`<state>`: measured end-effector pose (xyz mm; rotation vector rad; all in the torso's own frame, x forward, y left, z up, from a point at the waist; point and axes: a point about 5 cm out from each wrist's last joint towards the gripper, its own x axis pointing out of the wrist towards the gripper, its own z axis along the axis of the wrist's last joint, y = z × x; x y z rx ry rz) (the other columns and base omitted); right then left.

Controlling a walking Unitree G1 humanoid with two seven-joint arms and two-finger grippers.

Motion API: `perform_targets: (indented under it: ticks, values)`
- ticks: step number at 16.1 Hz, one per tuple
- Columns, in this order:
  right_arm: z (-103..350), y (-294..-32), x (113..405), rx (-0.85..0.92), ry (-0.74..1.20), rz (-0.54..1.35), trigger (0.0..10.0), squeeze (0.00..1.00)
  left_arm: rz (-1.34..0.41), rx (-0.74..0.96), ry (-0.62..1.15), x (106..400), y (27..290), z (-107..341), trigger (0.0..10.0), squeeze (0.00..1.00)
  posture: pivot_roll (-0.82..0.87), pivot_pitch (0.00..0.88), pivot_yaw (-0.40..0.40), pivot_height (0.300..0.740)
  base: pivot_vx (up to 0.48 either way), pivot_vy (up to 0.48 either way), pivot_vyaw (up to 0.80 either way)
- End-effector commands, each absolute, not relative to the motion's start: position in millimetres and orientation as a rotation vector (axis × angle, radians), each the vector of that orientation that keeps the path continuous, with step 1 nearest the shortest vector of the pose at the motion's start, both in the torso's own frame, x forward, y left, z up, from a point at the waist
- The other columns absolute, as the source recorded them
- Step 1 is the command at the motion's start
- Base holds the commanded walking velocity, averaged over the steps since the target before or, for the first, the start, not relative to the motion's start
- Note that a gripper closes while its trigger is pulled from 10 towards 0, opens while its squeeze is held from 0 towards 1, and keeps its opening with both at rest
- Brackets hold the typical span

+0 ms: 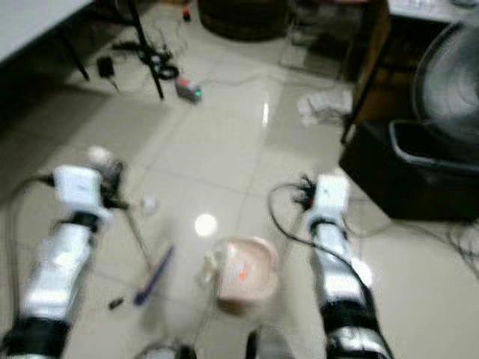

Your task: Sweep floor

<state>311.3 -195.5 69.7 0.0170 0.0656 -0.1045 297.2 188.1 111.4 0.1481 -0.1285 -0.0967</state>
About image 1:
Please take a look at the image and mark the black power strip with cables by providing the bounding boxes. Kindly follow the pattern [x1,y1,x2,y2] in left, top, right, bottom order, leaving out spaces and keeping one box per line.
[112,39,180,82]

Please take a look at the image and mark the grey power box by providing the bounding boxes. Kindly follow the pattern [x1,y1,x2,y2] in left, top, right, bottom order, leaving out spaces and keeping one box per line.
[176,77,203,104]

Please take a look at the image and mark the grey standing fan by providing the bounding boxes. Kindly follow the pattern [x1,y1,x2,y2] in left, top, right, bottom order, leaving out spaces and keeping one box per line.
[412,22,479,147]

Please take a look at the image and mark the robot leg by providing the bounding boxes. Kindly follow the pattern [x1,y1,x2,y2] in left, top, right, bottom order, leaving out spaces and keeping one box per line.
[245,329,300,359]
[142,343,199,359]

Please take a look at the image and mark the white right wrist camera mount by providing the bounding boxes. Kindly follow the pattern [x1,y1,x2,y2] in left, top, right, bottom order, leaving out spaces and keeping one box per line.
[313,174,351,225]

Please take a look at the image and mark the robot left leg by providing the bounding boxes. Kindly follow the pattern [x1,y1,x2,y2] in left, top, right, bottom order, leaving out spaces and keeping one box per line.
[142,343,199,359]

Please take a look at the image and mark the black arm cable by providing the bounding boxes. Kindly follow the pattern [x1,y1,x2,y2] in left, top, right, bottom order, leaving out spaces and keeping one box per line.
[4,176,56,248]
[268,183,361,279]

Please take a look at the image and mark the white crumpled cloth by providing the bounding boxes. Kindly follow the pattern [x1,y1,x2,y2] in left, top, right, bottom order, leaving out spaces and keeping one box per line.
[297,90,354,126]

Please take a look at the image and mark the brown wooden desk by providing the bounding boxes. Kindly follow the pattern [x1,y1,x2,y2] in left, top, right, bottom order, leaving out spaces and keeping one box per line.
[341,0,479,144]

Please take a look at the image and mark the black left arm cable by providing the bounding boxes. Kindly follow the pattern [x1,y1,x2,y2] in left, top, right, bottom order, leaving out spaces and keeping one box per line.
[4,176,56,248]

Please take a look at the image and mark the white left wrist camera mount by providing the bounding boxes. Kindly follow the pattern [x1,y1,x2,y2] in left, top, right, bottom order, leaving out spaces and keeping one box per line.
[54,166,113,215]

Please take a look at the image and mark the black power adapter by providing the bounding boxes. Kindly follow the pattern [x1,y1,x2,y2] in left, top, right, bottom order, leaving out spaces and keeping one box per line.
[96,56,117,79]

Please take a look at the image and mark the white folding table black legs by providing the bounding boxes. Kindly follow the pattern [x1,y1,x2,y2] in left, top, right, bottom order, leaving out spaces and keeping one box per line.
[0,0,165,99]

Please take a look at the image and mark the black bin with grey rim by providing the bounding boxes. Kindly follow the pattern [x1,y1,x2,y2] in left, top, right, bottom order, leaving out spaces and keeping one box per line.
[338,120,479,221]

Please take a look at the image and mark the pink dustpan with long handle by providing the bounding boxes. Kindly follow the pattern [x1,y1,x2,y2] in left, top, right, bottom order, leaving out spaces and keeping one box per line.
[206,236,279,315]

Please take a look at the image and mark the robot right leg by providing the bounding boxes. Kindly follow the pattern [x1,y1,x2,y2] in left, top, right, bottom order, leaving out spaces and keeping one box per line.
[245,329,300,359]

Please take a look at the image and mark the broom with white handle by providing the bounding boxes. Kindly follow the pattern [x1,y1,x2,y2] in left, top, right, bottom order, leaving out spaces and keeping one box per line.
[86,146,177,307]

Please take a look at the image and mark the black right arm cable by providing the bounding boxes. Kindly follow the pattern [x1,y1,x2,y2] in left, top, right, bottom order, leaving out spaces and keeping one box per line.
[268,183,361,279]

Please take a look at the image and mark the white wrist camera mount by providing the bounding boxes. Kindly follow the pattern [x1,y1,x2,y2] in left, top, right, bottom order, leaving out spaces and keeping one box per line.
[313,174,351,225]
[54,166,113,215]

